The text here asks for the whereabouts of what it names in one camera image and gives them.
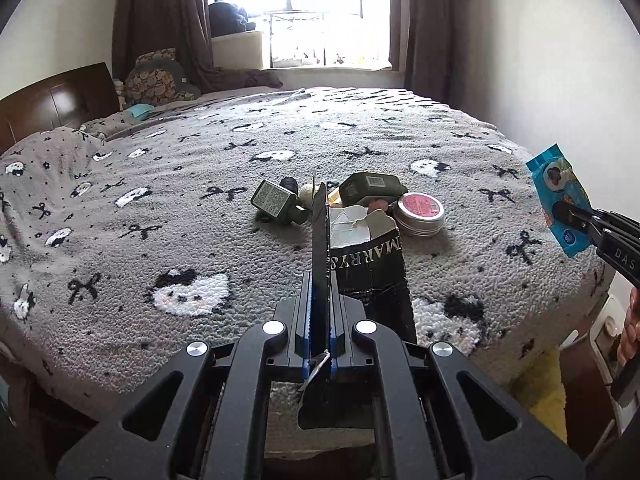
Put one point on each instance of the dark grey cushion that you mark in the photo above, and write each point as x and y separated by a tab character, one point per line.
170	72

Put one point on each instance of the white cabinet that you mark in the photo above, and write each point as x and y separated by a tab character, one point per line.
605	335

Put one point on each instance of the small pink object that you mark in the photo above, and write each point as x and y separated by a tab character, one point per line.
378	205

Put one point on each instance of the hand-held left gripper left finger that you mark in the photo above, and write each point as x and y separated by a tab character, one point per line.
309	320

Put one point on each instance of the brown patterned cushion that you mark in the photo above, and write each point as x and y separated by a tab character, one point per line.
142	87

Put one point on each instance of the black Marry paper bag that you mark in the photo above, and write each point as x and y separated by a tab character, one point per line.
370	280

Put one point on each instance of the white storage box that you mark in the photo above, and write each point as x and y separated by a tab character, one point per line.
237	50

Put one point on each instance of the cream round object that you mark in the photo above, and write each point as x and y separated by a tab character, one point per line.
306	191

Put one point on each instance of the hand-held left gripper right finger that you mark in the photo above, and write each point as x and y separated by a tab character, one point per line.
336	330

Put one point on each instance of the olive green flat bottle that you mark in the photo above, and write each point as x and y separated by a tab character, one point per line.
372	185

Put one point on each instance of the beige bed sheet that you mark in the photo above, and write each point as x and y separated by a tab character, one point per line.
225	96

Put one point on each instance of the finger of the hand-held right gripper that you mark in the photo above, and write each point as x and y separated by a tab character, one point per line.
575	217

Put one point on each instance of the dark green labelled bottle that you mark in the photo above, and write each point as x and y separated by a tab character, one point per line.
272	199

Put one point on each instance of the brown curtain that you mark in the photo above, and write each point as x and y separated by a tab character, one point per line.
425	20
160	10

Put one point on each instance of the brown wooden headboard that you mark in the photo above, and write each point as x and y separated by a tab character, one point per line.
50	105

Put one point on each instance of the black thread spool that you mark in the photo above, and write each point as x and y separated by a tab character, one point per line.
289	184

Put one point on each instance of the round tin pink label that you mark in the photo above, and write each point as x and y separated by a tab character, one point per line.
420	207

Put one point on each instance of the teal cloth item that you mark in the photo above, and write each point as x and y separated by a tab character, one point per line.
138	112

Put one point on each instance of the small pale object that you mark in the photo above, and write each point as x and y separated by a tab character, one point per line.
119	86

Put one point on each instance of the grey printed blanket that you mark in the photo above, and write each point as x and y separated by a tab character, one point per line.
200	185

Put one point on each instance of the yellow rug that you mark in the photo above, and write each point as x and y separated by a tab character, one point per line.
542	395

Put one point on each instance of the person's right hand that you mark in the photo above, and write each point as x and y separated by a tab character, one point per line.
631	330

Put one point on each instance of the metal drying rack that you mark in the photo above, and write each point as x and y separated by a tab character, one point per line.
300	17

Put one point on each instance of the blue wet wipes packet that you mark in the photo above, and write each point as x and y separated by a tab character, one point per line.
550	180

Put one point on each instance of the grey printed pillow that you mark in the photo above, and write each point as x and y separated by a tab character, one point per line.
112	122

